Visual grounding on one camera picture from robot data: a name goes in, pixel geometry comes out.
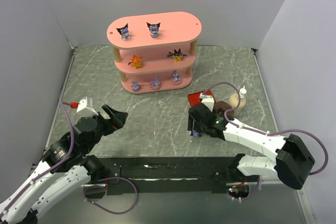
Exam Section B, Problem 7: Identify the aluminium rail frame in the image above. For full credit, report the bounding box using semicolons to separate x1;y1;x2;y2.
28;155;307;190

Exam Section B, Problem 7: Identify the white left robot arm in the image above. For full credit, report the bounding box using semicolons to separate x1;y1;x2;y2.
1;105;128;223

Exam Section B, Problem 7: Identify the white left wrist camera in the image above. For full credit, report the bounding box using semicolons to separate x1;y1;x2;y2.
76;96;97;117

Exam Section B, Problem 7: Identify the small purple bunny figure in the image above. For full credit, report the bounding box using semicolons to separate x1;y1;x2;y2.
131;81;141;92

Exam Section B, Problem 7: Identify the orange pikachu figure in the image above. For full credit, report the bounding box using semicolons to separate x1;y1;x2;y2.
128;55;143;69

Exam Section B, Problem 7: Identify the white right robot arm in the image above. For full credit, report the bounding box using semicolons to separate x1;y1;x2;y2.
188;103;315;190

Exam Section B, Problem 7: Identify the red flat box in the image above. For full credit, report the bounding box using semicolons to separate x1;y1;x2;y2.
187;90;213;107

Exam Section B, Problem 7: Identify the purple black figure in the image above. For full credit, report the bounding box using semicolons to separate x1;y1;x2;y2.
116;23;131;40
146;22;161;38
191;131;201;137

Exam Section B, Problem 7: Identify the pink three-tier wooden shelf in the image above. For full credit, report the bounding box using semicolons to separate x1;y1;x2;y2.
107;12;202;94

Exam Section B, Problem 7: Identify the black winged pikachu figure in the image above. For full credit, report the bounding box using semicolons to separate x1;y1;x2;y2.
166;48;187;62

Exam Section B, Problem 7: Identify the beige pump bottle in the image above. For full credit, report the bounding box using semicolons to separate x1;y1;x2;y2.
228;86;247;116

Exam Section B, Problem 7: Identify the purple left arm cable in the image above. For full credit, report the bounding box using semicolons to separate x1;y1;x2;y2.
0;100;80;217

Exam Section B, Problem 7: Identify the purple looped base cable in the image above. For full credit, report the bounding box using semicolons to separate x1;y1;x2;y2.
82;175;138;214

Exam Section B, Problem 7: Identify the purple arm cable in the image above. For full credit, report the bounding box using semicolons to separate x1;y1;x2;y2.
0;100;80;217
202;82;329;204

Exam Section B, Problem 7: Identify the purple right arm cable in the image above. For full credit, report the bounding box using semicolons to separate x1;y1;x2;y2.
202;82;329;204

